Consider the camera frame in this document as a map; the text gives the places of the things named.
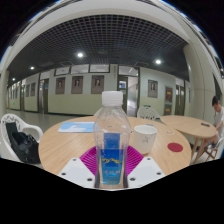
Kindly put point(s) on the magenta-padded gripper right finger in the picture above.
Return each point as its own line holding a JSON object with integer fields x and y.
{"x": 146, "y": 171}

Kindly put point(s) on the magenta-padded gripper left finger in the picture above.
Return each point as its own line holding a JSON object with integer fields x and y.
{"x": 75, "y": 171}

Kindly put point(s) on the clear water bottle blue label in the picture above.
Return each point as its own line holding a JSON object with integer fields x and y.
{"x": 111, "y": 133}

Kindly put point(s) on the white ceramic mug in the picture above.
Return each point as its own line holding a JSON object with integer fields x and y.
{"x": 145, "y": 140}

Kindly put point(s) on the flat round red coaster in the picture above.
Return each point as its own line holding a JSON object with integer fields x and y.
{"x": 175, "y": 147}

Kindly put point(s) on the light blue booklet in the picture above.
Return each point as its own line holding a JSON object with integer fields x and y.
{"x": 75, "y": 127}

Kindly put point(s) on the black bag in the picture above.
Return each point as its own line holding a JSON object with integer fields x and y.
{"x": 25, "y": 148}

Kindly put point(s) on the white plastic chair wooden legs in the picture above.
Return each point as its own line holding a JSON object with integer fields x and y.
{"x": 31, "y": 128}

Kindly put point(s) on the round wooden side table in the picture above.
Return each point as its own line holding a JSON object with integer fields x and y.
{"x": 186, "y": 125}

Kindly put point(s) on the green exit sign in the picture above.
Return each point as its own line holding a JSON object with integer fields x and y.
{"x": 147, "y": 105}

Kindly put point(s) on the black phone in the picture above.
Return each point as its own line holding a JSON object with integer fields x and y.
{"x": 205, "y": 124}

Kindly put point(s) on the dark green open door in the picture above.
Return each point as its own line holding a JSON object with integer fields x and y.
{"x": 122, "y": 96}

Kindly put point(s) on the person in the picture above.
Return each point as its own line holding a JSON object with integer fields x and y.
{"x": 220, "y": 116}

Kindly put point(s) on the round ceiling lights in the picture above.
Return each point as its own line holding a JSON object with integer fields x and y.
{"x": 80, "y": 55}

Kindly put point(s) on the framed wall pictures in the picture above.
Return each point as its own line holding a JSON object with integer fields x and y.
{"x": 77, "y": 84}

